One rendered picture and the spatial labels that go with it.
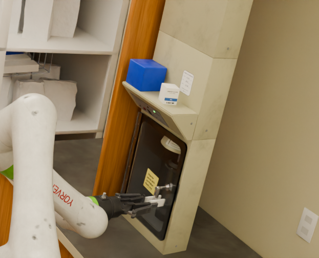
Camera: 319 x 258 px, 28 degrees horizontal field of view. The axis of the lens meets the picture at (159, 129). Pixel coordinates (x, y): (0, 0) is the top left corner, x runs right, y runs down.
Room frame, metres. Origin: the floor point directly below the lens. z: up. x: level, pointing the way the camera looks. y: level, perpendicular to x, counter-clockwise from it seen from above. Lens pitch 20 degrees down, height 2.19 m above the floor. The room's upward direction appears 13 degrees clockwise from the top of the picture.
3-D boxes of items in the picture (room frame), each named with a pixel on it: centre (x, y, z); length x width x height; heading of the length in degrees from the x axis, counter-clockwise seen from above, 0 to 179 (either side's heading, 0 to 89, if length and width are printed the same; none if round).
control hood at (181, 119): (2.17, 0.03, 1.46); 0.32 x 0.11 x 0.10; 40
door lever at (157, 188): (2.10, -0.06, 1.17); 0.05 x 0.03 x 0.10; 129
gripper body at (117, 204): (1.99, 0.08, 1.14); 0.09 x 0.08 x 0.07; 130
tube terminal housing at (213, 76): (2.29, -0.11, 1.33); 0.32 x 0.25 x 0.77; 40
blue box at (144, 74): (2.25, 0.09, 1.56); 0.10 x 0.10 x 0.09; 40
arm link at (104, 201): (1.94, 0.13, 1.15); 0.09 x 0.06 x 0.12; 40
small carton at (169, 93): (2.13, -0.01, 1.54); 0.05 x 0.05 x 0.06; 25
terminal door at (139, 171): (2.20, -0.01, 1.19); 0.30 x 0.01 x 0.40; 39
